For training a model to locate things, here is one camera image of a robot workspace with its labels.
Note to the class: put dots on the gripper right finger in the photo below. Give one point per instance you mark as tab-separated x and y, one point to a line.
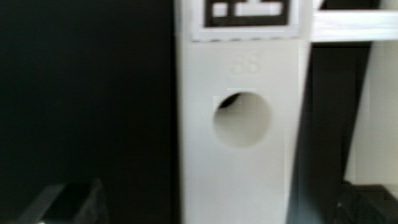
367	205

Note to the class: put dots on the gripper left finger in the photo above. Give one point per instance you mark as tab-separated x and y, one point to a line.
70	204

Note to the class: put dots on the white chair back frame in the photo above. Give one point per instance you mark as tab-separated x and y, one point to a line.
244	41

